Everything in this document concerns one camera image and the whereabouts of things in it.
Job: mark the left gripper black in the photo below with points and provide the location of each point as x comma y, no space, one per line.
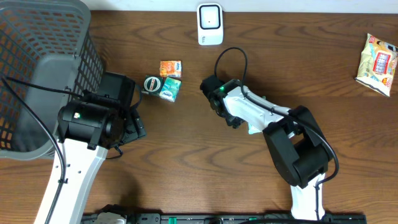
135,127

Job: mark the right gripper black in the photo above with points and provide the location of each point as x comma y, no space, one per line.
232,123

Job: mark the green tissue pack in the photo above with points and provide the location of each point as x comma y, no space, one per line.
170,89

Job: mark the dark green round-label box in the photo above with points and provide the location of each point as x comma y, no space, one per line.
152,85

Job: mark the orange tissue pack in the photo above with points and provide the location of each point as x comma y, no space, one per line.
170,68

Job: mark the large white snack bag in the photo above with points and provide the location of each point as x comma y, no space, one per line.
377,65

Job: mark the teal small snack packet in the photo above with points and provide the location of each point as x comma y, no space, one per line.
252,129

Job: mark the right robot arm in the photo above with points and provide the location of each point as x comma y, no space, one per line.
299,150

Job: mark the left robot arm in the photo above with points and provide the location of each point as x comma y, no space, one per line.
87,129

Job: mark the white barcode scanner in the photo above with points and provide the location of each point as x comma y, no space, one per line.
210,24

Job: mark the grey plastic mesh basket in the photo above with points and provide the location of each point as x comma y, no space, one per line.
47,60

